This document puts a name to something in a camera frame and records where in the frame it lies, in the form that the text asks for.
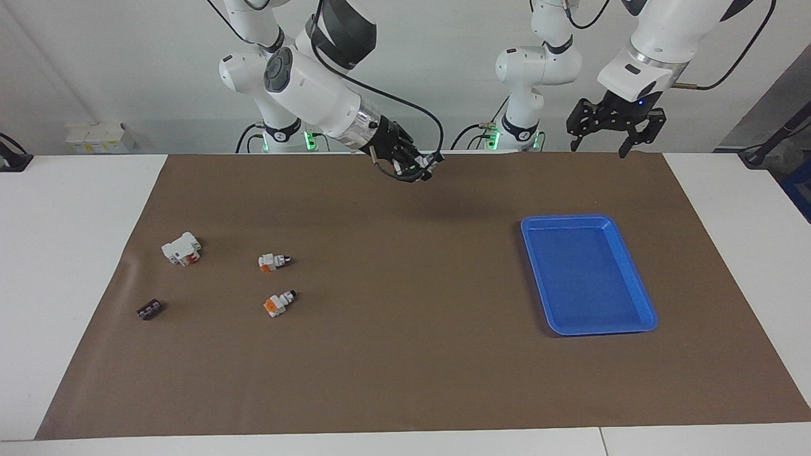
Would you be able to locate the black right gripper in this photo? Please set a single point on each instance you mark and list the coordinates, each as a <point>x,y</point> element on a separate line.
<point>386,136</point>

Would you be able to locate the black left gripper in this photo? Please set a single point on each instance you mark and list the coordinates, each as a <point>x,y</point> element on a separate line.
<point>621,113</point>

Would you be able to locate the green capped selector switch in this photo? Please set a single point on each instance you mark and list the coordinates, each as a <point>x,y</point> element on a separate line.
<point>418,166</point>

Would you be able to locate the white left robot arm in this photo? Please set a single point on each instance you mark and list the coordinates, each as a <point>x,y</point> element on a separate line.
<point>538,66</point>

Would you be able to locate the black stand pole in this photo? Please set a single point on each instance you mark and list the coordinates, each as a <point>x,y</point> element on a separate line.
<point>757,155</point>

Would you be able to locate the blue plastic tray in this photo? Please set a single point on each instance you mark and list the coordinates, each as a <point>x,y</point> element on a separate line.
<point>589,278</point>

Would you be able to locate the white orange connector upper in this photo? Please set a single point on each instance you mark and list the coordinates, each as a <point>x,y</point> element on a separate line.
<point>272,260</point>

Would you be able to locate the blue crate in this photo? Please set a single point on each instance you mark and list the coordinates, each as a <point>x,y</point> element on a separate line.
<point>799,190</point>

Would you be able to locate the brown table mat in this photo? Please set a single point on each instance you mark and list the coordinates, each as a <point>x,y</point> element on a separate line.
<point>405,354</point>

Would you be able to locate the white red circuit breaker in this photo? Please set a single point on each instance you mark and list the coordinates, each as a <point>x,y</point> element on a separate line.
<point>180,249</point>

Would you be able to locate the small dark terminal block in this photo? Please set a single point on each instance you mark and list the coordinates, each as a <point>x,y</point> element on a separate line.
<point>149,310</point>

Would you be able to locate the white cardboard box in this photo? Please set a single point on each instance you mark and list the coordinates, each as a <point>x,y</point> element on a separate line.
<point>95,136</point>

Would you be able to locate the orange capped push switch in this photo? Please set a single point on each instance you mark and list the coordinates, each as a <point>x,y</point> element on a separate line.
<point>275,306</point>

